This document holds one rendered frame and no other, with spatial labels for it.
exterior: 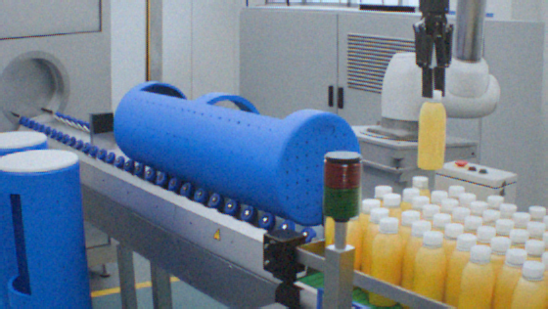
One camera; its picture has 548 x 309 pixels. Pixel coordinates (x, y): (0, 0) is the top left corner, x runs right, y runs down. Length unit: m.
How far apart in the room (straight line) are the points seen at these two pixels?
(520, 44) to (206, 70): 4.46
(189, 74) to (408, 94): 5.14
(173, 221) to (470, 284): 1.11
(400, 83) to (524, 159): 1.48
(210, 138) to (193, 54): 5.40
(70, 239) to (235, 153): 0.67
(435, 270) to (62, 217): 1.23
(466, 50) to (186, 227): 1.02
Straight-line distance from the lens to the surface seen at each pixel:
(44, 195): 2.16
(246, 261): 1.87
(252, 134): 1.79
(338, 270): 1.22
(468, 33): 2.27
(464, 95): 2.31
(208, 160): 1.92
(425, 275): 1.37
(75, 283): 2.29
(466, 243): 1.35
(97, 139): 2.84
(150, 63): 3.07
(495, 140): 3.44
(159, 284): 2.77
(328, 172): 1.18
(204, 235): 2.03
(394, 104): 2.32
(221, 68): 7.46
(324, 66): 4.16
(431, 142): 1.66
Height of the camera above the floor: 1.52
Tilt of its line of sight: 13 degrees down
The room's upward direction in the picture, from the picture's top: straight up
